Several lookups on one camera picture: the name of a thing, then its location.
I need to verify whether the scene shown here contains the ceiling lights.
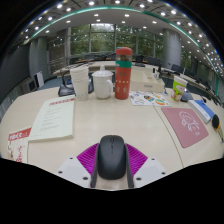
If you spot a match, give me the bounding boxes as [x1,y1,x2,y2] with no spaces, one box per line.
[19,0,224,78]

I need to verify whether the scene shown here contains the white lidded mug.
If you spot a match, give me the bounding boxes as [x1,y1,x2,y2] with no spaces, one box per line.
[91,64,114,100]

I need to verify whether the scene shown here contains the black computer mouse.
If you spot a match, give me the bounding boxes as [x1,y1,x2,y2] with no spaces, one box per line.
[96,134,128,181]

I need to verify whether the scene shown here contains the cream cardboard box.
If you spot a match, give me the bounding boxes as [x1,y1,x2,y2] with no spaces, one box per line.
[129,68,166,94]

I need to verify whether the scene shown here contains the stack of white paper cups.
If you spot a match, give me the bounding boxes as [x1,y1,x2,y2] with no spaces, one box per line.
[69,65,90,102]

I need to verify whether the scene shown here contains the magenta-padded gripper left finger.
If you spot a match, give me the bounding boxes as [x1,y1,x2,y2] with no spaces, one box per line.
[55,142,101,189]

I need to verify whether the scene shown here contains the red drink bottle green band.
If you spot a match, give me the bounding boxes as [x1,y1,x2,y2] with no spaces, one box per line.
[114,46,134,101]

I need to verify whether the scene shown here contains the cream booklet with red title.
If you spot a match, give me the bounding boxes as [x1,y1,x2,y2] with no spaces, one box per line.
[28,95,76,143]

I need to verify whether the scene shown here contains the pink mouse pad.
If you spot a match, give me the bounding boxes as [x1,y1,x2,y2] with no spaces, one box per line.
[160,106,210,149]

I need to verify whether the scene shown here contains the dark office chairs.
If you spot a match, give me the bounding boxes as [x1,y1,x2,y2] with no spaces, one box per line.
[68,53,214,94]

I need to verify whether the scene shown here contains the curved wooden conference desk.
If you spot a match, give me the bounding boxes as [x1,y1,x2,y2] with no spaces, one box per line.
[53,59,224,101]

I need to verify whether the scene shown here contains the white floor appliance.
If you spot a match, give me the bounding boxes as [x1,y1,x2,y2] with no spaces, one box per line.
[33,70,45,89]

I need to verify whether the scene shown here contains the blue and white book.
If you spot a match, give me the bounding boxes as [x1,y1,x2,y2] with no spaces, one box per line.
[187,98,216,124]

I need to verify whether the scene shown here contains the black conference microphone unit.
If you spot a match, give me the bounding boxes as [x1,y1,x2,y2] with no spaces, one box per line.
[58,63,94,98]
[179,89,194,103]

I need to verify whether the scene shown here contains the red and white leaflet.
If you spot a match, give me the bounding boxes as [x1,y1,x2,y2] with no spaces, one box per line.
[7,126,33,164]

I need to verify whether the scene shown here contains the colourful sticker sheet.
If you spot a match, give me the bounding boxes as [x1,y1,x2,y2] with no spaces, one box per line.
[128,90,172,107]

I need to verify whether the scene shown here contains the printed paper cup with straw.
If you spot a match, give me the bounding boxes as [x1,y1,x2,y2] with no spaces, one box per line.
[170,75,189,103]

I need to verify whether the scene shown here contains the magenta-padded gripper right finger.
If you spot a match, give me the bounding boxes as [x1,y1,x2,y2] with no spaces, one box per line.
[123,143,168,189]

